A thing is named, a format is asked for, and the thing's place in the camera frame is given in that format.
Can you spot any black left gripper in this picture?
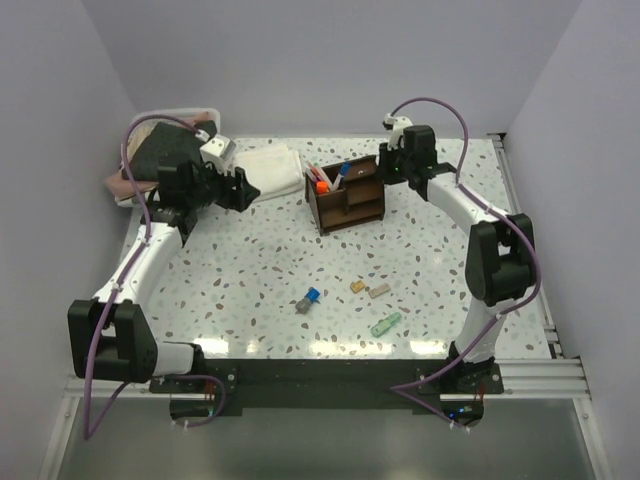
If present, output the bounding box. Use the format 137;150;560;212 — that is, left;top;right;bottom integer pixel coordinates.
186;159;260;214

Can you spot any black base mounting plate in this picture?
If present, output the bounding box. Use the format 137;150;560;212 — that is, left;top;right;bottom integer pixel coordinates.
150;359;504;419

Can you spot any brown wooden desk organizer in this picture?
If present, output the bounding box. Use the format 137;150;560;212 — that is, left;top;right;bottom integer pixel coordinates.
305;155;386;236

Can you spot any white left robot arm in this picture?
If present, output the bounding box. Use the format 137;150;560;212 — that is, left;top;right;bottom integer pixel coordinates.
67;159;260;392

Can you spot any dark green folded cloth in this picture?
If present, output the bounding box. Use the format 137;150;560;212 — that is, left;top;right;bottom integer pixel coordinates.
129;122;202;182

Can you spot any small gold eraser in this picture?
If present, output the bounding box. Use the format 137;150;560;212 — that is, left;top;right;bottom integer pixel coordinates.
350;280;366;293

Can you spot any red gel pen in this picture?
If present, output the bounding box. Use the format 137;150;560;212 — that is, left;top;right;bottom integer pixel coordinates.
307;165;329;184

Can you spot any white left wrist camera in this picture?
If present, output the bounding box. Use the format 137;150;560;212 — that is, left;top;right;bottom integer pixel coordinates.
200;134;236;173

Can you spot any beige eraser block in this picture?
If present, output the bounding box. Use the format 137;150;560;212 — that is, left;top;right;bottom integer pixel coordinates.
368;283;391;299

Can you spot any blue grey pencil sharpener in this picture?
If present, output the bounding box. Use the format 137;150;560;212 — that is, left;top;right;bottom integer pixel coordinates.
295;288;320;314

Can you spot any aluminium front rail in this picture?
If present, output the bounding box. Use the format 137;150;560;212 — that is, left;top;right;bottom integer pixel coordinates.
63;359;591;399

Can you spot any green transparent utility knife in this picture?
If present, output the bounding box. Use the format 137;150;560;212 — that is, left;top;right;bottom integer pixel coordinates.
370;312;403;338

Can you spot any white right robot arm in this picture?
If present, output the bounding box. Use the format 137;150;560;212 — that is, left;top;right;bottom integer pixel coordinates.
377;117;540;393

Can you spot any pink folded cloth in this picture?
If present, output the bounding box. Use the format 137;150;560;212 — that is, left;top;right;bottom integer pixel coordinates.
105;170;156;202

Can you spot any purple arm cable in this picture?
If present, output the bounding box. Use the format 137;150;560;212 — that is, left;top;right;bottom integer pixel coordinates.
388;96;544;434
82;114;227;441

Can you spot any white folded towel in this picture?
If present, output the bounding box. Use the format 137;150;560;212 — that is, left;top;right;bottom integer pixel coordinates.
233;143;304;202

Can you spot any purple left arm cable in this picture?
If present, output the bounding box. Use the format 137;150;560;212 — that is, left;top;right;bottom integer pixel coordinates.
82;114;227;441

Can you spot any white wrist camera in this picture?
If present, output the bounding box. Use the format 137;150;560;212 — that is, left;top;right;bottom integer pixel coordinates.
382;113;413;151
200;134;236;173

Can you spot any white plastic laundry basket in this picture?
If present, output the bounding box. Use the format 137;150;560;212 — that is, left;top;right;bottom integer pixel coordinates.
131;107;221;130

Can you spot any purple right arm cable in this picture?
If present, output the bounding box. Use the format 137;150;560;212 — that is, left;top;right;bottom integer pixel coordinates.
388;96;544;434

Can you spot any orange black highlighter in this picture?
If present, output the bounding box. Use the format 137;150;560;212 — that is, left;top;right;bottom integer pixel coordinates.
316;181;329;195

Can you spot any blue cap white marker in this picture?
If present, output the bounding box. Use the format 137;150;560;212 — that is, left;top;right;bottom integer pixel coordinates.
332;162;350;191

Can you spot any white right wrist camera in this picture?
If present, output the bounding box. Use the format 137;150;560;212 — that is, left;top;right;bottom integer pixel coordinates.
382;113;413;151

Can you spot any cream folded cloth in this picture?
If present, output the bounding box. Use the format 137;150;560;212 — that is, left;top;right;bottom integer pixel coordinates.
126;123;155;161

